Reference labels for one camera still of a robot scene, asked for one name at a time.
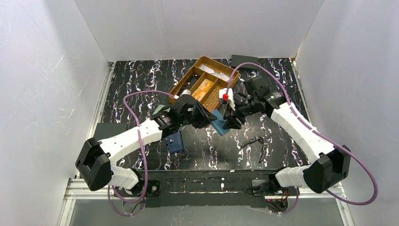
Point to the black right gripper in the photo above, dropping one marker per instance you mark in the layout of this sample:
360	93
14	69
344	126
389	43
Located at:
232	110

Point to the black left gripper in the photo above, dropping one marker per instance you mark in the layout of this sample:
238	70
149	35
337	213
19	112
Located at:
197	115

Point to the light blue card holder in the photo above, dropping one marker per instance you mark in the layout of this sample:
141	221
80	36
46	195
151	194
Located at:
219	123

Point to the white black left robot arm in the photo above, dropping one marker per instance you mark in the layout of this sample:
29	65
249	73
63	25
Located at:
97	159

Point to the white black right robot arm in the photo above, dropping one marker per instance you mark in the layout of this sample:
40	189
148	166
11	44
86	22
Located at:
328	163

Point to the orange cards in tray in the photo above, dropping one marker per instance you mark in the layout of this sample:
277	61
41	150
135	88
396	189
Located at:
202	89

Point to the dark blue card holder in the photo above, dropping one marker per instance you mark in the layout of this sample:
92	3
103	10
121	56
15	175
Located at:
175	143

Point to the black cards in tray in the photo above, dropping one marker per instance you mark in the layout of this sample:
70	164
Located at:
192	79

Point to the green card holder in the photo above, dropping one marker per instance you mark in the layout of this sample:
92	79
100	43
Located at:
157	109

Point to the silver cards in tray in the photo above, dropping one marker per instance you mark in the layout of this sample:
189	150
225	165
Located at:
213	72

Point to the woven brown divided tray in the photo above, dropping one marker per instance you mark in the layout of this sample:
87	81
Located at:
211	100

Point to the black box at back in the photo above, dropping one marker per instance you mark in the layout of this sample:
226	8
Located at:
239	59

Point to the black box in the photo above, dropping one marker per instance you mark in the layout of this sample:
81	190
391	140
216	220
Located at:
239	59
107	130

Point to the black box at left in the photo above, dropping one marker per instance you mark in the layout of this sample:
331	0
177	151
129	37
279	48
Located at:
107	130

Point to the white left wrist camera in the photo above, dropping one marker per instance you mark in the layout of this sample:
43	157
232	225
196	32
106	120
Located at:
185	93

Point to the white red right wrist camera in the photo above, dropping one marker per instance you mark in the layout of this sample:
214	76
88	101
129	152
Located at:
226	97

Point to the aluminium base frame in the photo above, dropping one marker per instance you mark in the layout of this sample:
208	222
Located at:
203	198

